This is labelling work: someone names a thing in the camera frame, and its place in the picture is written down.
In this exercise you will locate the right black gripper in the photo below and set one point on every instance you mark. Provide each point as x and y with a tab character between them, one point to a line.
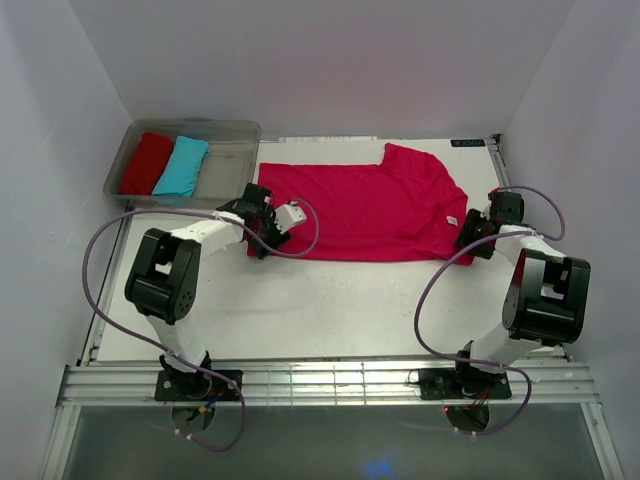
474	217

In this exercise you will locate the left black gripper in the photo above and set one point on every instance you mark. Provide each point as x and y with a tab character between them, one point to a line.
277	239

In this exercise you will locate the pink t shirt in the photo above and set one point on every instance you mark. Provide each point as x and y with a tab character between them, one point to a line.
405	208

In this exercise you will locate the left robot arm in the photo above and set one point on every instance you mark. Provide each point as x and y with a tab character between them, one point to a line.
162	283

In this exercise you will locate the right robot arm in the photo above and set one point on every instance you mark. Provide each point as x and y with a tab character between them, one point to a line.
546	299

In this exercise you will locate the cyan rolled t shirt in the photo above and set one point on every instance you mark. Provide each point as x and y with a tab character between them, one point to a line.
179	178

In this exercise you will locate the clear plastic bin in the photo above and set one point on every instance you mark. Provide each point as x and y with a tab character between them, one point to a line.
224	173

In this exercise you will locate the red rolled t shirt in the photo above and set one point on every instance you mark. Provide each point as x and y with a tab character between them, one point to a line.
147	165

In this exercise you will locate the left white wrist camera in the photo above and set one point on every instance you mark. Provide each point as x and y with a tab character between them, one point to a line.
289	216

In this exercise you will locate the aluminium frame rail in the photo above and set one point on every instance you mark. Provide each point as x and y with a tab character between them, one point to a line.
347	383

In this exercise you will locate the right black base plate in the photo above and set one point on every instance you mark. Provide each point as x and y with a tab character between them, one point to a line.
465	387

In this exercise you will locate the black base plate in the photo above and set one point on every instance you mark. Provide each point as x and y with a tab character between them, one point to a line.
465	387
177	386

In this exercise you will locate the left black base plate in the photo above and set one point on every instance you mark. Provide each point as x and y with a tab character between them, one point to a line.
177	386

